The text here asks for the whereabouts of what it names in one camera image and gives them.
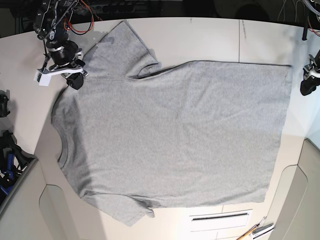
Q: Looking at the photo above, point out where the wooden handled tool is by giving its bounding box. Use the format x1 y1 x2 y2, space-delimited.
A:
236 225 258 240

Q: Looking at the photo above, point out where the blue and black equipment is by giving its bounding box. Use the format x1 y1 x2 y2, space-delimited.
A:
0 130 36 197

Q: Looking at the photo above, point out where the black device at left edge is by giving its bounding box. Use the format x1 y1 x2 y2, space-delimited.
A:
0 90 11 118

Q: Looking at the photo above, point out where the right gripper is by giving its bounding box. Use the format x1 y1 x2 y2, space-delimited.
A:
37 41 88 90

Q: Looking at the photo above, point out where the grey T-shirt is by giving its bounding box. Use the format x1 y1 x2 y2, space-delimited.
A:
51 21 292 226

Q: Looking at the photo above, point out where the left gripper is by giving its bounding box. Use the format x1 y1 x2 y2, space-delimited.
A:
300 50 320 96

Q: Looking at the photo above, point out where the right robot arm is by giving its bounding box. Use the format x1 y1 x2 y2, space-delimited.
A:
33 0 88 90

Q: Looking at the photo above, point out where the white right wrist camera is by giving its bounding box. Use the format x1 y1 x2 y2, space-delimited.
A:
33 69 52 87

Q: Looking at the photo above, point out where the white cable slot plate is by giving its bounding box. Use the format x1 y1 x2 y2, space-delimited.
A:
189 209 253 232

